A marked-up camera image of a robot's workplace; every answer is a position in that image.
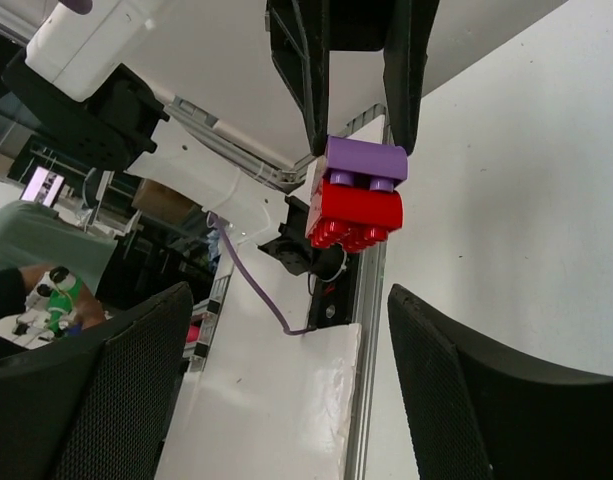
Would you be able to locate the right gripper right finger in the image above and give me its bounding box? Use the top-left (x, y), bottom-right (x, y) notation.
top-left (388, 284), bottom-right (613, 479)

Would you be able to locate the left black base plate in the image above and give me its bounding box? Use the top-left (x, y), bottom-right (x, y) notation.
top-left (260, 196), bottom-right (359, 330)

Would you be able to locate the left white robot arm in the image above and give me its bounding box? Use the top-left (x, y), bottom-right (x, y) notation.
top-left (1, 1), bottom-right (438, 245)

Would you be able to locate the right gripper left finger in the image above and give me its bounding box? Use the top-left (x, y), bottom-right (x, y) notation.
top-left (0, 283), bottom-right (193, 479)

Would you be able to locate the aluminium frame rail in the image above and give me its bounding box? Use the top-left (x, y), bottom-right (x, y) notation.
top-left (340, 102), bottom-right (392, 480)

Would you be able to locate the red half-round lego brick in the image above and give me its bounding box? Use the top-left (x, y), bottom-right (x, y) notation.
top-left (305, 179), bottom-right (404, 254)

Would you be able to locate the person in black shirt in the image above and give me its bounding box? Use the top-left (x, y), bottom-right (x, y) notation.
top-left (0, 200), bottom-right (117, 328)

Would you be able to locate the purple rounded lego brick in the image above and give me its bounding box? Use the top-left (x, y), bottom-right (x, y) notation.
top-left (313, 136), bottom-right (408, 192)

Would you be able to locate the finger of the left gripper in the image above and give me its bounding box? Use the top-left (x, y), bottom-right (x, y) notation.
top-left (266, 0), bottom-right (330, 156)
top-left (383, 0), bottom-right (439, 154)

